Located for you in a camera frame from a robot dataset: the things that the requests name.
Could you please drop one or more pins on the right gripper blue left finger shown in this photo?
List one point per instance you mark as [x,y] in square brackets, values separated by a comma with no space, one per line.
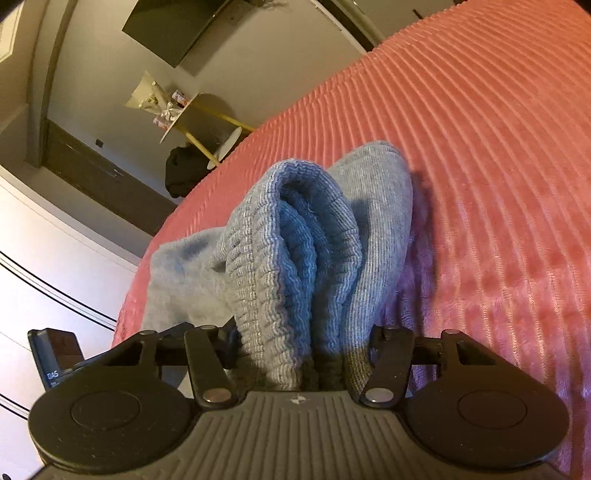
[225,340]

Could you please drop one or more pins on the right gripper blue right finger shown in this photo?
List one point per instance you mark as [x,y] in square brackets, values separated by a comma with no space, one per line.
[402,347]

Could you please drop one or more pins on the dark wooden door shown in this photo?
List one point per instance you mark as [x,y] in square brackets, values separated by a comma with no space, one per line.
[102,181]

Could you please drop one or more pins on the black bag on floor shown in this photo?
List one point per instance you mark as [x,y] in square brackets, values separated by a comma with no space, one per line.
[185,167]

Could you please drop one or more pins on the yellow side table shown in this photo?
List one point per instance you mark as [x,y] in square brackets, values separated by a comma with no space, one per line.
[213,133]

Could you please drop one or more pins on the white bouquet on table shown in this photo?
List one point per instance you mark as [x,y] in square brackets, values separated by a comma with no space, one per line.
[148,96]

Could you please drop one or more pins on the pink ribbed bedspread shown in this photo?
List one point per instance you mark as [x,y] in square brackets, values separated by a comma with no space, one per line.
[489,105]

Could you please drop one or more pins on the wall mounted black television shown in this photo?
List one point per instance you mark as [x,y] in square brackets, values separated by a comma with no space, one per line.
[170,28]

